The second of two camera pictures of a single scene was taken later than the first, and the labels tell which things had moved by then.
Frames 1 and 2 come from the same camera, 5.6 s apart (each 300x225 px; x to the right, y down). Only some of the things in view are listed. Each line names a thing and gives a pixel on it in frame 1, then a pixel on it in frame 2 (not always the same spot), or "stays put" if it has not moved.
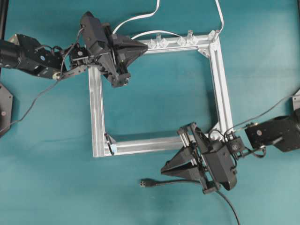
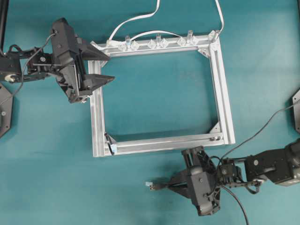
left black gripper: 98,36 to 65,40
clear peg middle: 159,39 stays put
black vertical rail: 3,10 stays put
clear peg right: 190,39 stays put
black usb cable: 149,183 to 151,186
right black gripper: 215,164 to 201,177
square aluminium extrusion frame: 103,146 stays put
